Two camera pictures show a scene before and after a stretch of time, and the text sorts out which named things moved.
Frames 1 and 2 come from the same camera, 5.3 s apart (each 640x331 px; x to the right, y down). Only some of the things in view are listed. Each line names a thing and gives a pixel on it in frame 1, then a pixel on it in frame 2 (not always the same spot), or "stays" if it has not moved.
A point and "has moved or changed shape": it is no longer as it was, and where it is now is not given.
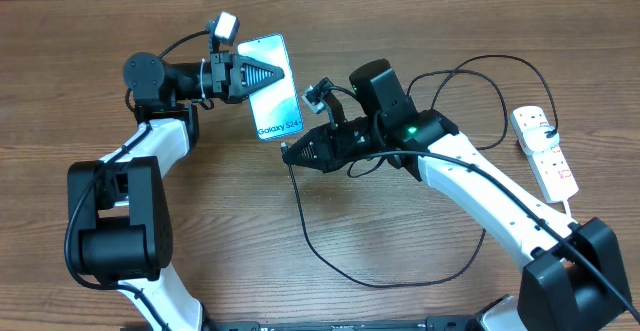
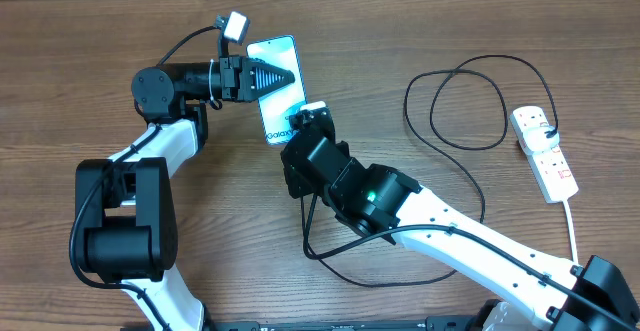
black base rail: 431,324 stays
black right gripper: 330,158 -> 302,188
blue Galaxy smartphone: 277,110 has moved or changed shape
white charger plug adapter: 537,140 stays
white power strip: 548,166 stays
